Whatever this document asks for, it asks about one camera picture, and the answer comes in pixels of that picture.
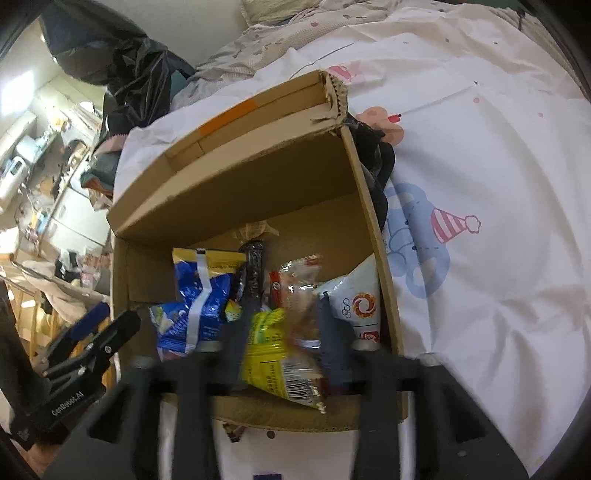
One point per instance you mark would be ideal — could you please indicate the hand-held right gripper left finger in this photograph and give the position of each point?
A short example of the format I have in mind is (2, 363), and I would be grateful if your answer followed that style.
(233, 350)

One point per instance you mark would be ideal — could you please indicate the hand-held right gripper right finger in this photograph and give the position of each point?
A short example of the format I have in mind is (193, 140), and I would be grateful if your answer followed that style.
(334, 350)

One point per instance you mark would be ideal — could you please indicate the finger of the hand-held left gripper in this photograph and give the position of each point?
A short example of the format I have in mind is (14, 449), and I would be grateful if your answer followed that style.
(87, 321)
(120, 330)

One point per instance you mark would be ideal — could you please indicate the yellow snack packet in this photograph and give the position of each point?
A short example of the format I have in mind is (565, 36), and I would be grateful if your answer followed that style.
(268, 346)

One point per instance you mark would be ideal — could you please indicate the dark blue snack packet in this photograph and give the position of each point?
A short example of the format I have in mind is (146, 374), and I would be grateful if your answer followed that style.
(212, 295)

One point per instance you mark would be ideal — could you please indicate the clear bread packet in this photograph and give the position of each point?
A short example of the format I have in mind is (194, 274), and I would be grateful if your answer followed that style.
(300, 295)

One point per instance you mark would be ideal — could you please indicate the long red white snack packet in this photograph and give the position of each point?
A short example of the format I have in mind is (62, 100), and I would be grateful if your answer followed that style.
(275, 293)

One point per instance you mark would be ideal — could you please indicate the dark brown clear snack packet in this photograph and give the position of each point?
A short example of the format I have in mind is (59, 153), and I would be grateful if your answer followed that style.
(255, 267)

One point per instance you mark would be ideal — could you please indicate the brown cardboard box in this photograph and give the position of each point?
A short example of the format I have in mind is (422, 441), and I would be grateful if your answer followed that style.
(258, 184)

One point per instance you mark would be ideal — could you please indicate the beige cloth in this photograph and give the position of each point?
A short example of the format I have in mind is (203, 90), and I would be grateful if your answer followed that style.
(60, 290)

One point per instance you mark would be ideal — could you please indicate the blue white snack packet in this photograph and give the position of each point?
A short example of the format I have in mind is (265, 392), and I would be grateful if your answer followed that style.
(168, 327)

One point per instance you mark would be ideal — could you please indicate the wooden rack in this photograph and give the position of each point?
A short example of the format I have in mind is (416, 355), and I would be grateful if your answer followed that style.
(36, 323)

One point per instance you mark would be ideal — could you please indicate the white cabinet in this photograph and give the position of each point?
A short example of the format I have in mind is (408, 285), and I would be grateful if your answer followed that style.
(78, 221)

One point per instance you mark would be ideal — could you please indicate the teal orange cloth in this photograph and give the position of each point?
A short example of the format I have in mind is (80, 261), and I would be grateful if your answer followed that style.
(99, 175)

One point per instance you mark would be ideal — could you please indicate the white printed bed sheet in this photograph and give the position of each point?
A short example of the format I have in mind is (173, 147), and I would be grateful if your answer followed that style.
(485, 300)

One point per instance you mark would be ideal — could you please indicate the white kitchen appliance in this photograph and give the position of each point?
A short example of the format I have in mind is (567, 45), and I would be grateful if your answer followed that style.
(13, 170)

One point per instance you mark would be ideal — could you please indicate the black cloth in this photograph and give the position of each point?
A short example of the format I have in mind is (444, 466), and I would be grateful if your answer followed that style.
(376, 161)

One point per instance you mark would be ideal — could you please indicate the black plastic bag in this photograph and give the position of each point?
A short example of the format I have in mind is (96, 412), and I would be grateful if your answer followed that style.
(134, 74)

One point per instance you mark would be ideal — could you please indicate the floral quilt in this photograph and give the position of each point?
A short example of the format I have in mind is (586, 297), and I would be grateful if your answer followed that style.
(277, 46)

